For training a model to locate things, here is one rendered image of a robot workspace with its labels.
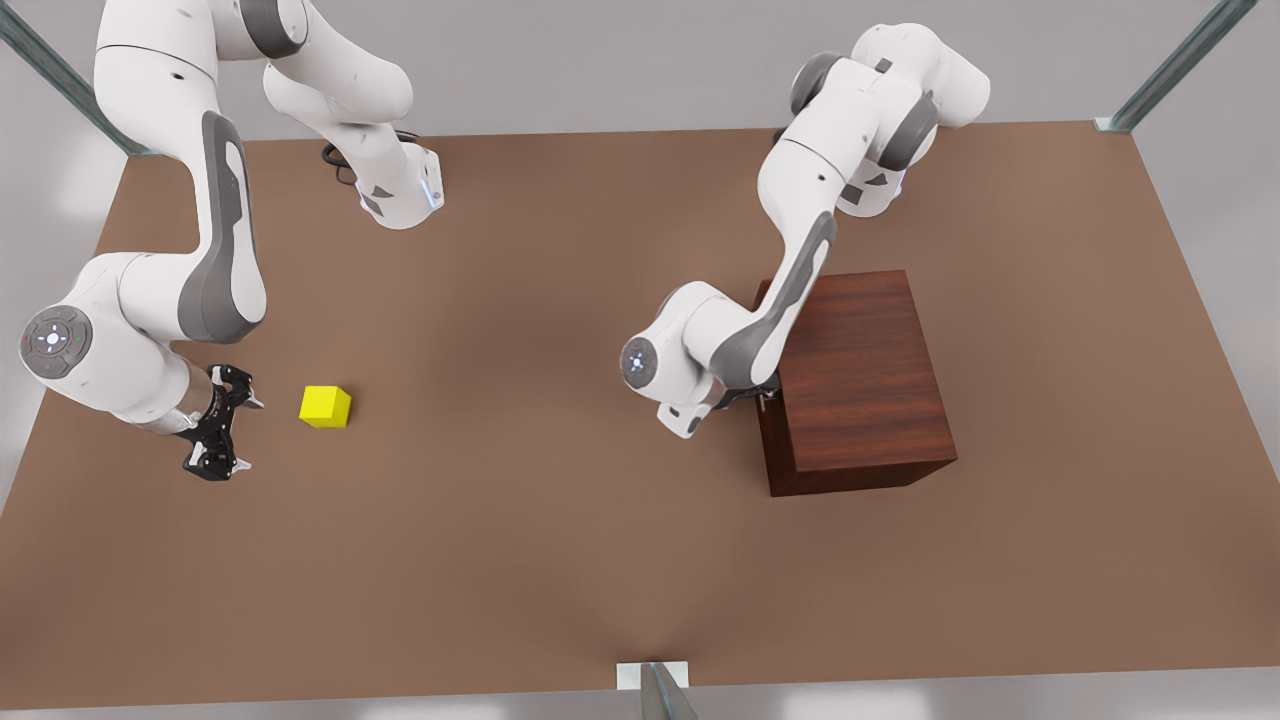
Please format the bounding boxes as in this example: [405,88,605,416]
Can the yellow cube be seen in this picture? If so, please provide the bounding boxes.
[300,385,353,430]

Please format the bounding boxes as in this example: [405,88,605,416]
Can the dark brown wooden box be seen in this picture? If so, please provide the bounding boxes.
[752,269,959,498]

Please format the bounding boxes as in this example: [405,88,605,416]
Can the black cable loop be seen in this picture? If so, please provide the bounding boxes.
[321,130,421,193]

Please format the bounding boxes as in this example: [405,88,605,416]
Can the silver frame post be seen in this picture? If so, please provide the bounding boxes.
[616,660,702,720]
[1094,0,1259,134]
[0,5,153,159]

